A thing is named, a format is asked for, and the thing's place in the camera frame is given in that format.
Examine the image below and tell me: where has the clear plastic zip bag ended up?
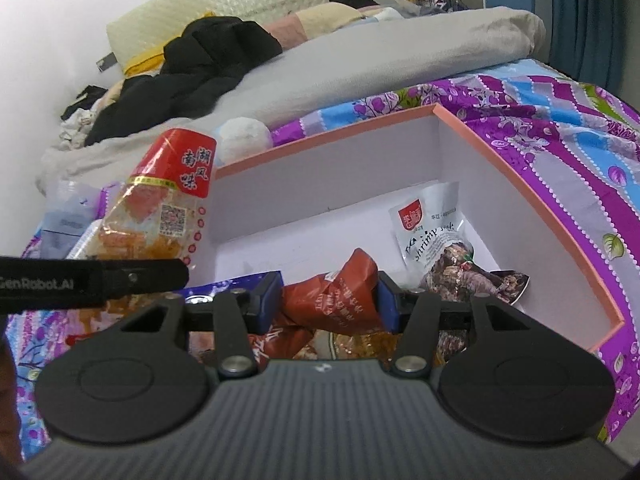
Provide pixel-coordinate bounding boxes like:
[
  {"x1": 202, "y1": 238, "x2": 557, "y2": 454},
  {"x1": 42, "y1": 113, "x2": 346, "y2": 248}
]
[{"x1": 40, "y1": 180, "x2": 103, "y2": 259}]

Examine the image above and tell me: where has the yellow cloth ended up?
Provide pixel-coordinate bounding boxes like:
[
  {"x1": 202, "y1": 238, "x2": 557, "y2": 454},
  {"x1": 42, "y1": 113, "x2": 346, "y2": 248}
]
[{"x1": 124, "y1": 46, "x2": 165, "y2": 78}]

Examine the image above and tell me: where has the white blue plush toy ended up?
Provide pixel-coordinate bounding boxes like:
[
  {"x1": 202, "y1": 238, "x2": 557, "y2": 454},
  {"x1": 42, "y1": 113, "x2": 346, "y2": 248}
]
[{"x1": 214, "y1": 117, "x2": 273, "y2": 167}]

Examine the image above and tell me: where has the floral purple bedsheet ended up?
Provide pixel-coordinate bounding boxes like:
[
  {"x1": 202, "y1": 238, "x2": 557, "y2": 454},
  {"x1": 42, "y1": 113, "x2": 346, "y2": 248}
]
[{"x1": 8, "y1": 56, "x2": 640, "y2": 461}]

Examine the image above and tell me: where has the red top clear snack bag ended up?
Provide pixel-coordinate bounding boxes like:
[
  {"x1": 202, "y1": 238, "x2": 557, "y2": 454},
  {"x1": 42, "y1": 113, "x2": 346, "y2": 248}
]
[{"x1": 79, "y1": 127, "x2": 218, "y2": 340}]

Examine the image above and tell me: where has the grey duvet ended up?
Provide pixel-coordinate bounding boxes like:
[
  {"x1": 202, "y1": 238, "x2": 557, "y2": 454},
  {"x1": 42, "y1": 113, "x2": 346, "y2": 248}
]
[{"x1": 35, "y1": 6, "x2": 546, "y2": 193}]

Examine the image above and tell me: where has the white shrimp snack packet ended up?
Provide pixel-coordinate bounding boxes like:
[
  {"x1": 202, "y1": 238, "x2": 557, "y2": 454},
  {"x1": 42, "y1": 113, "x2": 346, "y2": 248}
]
[{"x1": 388, "y1": 182, "x2": 469, "y2": 275}]

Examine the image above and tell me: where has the beige pillow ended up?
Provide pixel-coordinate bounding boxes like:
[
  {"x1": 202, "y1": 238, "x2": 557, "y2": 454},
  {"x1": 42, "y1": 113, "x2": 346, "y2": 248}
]
[{"x1": 262, "y1": 2, "x2": 383, "y2": 51}]

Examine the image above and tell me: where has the blue white snack packet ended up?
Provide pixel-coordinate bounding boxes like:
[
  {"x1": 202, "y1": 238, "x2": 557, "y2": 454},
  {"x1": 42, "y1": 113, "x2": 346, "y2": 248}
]
[{"x1": 182, "y1": 271, "x2": 284, "y2": 306}]

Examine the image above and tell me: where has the pink cardboard box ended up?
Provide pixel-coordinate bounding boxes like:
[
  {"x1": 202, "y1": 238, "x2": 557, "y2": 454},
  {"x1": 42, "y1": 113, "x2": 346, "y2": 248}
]
[{"x1": 190, "y1": 105, "x2": 624, "y2": 350}]

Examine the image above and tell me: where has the red brown snack packet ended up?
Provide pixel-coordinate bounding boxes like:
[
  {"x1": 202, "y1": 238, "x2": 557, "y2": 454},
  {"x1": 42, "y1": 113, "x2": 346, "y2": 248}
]
[{"x1": 250, "y1": 248, "x2": 383, "y2": 366}]

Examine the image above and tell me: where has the person's left hand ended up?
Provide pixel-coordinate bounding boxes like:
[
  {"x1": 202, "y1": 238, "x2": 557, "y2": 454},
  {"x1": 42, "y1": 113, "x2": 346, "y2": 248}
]
[{"x1": 0, "y1": 339, "x2": 22, "y2": 466}]

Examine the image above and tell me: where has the white clothes pile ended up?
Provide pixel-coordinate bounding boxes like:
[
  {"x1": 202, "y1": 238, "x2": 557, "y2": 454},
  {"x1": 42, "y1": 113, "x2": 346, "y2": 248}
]
[{"x1": 58, "y1": 108, "x2": 100, "y2": 151}]

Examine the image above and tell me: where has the blue curtain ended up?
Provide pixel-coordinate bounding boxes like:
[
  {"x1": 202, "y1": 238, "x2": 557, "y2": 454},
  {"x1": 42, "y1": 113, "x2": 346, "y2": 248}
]
[{"x1": 549, "y1": 0, "x2": 639, "y2": 107}]

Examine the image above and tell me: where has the dark brown snack packet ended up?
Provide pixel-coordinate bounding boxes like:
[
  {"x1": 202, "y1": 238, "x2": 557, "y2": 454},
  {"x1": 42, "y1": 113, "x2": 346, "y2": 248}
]
[{"x1": 418, "y1": 242, "x2": 532, "y2": 351}]

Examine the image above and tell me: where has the black clothing pile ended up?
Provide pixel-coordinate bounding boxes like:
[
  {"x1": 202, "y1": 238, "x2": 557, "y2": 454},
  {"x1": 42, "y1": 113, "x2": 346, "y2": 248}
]
[{"x1": 85, "y1": 16, "x2": 282, "y2": 146}]

